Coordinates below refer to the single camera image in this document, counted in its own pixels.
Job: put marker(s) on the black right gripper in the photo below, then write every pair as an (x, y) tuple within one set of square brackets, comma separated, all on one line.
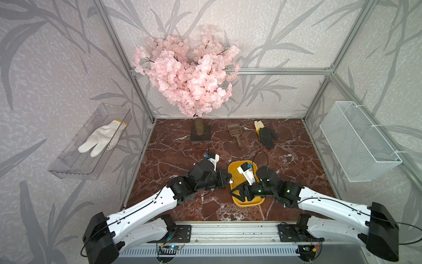
[(243, 189)]

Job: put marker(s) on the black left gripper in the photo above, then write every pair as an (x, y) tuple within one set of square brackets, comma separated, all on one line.
[(221, 182)]

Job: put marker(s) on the yellow plastic storage tray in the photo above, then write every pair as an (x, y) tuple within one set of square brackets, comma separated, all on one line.
[(240, 182)]

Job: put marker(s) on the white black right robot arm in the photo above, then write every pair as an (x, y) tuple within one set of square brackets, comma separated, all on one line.
[(371, 226)]

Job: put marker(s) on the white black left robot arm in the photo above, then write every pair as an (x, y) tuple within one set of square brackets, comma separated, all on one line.
[(107, 236)]

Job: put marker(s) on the black yellow work glove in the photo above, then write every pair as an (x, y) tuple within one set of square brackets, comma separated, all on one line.
[(266, 135)]

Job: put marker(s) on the brown plastic slotted scoop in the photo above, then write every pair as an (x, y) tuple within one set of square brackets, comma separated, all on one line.
[(235, 131)]

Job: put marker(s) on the right controller circuit board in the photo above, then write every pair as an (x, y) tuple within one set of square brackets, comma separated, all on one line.
[(307, 249)]

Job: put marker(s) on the controller circuit board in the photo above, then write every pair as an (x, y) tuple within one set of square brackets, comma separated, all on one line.
[(307, 249), (169, 250)]

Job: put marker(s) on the left controller circuit board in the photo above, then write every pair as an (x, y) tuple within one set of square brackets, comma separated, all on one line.
[(169, 250)]

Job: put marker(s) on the pink artificial blossom tree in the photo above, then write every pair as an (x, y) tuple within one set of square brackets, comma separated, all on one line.
[(197, 80)]

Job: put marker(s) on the white cotton glove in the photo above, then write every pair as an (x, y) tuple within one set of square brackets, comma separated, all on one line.
[(103, 138)]

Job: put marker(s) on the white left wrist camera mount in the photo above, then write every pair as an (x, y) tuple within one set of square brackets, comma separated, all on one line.
[(213, 158)]

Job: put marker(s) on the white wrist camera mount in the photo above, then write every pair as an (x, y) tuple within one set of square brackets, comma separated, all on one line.
[(213, 158), (247, 170)]

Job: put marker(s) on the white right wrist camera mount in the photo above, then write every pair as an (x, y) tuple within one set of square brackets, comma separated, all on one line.
[(247, 170)]

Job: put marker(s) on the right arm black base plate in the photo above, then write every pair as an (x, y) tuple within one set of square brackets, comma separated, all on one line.
[(290, 233)]

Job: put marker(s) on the aluminium front rail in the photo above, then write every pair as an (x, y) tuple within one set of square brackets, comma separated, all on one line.
[(213, 233)]

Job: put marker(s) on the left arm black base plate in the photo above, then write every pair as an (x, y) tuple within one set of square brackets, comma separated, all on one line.
[(181, 234)]

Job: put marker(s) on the white wire mesh basket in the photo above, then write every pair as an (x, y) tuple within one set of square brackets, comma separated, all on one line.
[(361, 150)]

